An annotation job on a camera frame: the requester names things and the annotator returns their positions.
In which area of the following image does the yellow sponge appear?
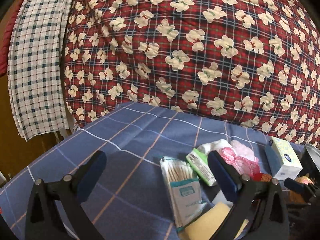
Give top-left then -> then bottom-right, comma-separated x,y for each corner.
179,202 -> 249,240

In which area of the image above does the red quilted cloth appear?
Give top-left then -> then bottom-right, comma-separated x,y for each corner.
0,0 -> 28,77

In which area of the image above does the red plaid bear print blanket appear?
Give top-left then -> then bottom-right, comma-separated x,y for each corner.
60,0 -> 320,145

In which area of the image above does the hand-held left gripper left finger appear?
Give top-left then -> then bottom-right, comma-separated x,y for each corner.
25,150 -> 108,240

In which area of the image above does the pink fluffy towel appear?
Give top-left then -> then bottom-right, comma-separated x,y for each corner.
230,140 -> 255,157

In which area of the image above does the white tissue box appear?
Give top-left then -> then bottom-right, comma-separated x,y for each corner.
264,137 -> 303,180

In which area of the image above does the blue plaid bed sheet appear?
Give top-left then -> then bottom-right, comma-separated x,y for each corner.
0,102 -> 320,240

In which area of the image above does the wooden cabinet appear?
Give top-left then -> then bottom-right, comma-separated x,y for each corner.
0,125 -> 75,188

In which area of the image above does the white green checked cloth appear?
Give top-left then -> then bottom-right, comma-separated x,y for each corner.
7,0 -> 78,142

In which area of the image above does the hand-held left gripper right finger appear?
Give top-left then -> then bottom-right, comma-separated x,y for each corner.
207,150 -> 292,240

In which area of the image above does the white fluffy towel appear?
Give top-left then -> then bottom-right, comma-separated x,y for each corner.
199,139 -> 232,153

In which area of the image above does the orange round squishy toy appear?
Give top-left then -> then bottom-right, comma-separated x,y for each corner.
296,176 -> 313,187

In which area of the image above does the red knitted cloth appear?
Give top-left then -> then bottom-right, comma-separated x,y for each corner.
252,172 -> 273,183

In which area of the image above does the pink white mesh cloth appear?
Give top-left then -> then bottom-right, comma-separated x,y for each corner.
217,148 -> 260,178

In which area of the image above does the green wet wipes pack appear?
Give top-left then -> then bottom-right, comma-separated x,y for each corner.
185,148 -> 217,187

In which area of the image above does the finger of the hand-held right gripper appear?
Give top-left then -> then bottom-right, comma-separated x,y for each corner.
284,177 -> 319,201

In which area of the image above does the metal basin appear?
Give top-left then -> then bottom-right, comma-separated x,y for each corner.
303,144 -> 320,157

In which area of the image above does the cotton swab pack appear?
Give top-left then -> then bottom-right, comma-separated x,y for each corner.
159,156 -> 208,232

